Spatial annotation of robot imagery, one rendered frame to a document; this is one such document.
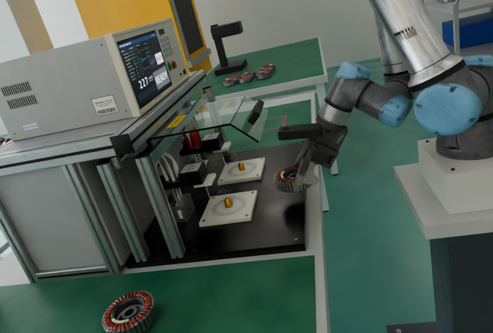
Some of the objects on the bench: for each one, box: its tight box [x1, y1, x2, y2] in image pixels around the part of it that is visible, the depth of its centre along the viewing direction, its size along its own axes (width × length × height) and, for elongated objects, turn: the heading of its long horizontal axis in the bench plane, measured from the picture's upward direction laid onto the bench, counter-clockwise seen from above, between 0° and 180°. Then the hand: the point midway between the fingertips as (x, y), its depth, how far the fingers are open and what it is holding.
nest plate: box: [217, 157, 266, 186], centre depth 135 cm, size 15×15×1 cm
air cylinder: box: [169, 193, 195, 223], centre depth 115 cm, size 5×8×6 cm
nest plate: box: [199, 190, 258, 227], centre depth 113 cm, size 15×15×1 cm
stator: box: [102, 290, 158, 333], centre depth 82 cm, size 11×11×4 cm
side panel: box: [0, 164, 125, 283], centre depth 98 cm, size 28×3×32 cm, turn 112°
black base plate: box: [125, 141, 307, 269], centre depth 125 cm, size 47×64×2 cm
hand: (293, 179), depth 109 cm, fingers closed on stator, 13 cm apart
